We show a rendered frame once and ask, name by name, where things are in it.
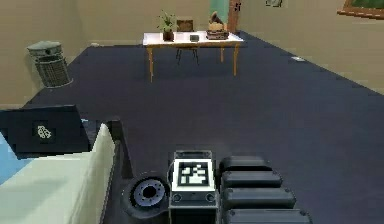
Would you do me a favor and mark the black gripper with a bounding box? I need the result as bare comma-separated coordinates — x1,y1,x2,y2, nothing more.
121,171,172,221

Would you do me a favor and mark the white bed with blue sheet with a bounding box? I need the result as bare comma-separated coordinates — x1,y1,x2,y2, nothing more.
0,117,134,224

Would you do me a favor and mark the black laptop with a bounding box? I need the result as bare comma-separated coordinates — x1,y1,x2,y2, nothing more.
0,104,92,160

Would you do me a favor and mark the white table with wooden legs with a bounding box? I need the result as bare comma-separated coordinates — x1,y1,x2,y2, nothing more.
142,30,245,83

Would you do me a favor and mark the grey mesh waste bin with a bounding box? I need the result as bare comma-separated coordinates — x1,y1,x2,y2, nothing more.
26,40,74,89

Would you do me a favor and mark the green house plant in pot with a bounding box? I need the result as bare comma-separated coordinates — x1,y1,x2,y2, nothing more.
156,9,177,43

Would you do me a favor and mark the brown wooden chair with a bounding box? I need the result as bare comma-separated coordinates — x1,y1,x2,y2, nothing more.
175,18,200,66

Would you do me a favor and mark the brown gramophone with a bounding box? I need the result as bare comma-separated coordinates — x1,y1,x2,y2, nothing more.
205,10,230,41

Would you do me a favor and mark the brown room door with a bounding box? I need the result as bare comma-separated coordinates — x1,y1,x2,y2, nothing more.
227,0,243,34

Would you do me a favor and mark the wooden framed picture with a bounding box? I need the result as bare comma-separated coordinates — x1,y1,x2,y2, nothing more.
336,0,384,21

